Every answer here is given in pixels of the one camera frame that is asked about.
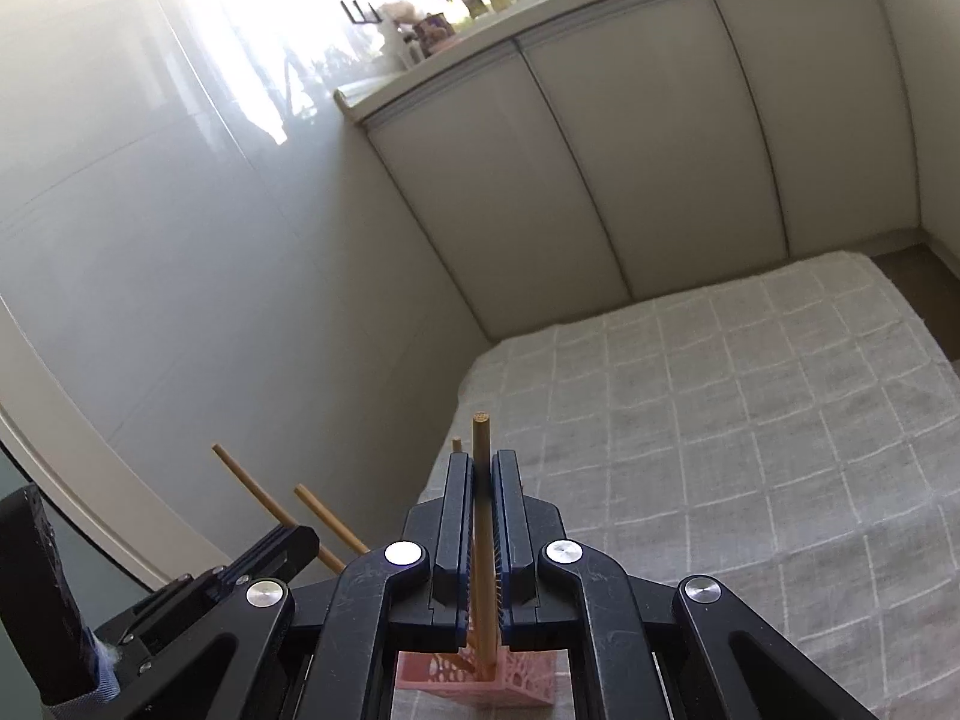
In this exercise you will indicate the white cabinet door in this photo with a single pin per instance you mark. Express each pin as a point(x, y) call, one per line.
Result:
point(495, 187)
point(817, 105)
point(934, 90)
point(660, 135)

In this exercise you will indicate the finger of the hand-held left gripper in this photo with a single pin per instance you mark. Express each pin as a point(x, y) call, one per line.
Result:
point(289, 551)
point(37, 577)

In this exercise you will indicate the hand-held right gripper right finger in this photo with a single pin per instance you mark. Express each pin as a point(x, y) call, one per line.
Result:
point(506, 480)

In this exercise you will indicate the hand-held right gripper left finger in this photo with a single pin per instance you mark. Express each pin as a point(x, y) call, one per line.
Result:
point(461, 480)

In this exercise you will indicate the pink perforated utensil holder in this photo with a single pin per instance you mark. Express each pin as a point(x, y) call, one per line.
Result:
point(525, 679)

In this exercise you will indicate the grey checked tablecloth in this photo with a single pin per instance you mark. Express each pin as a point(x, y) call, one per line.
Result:
point(712, 427)

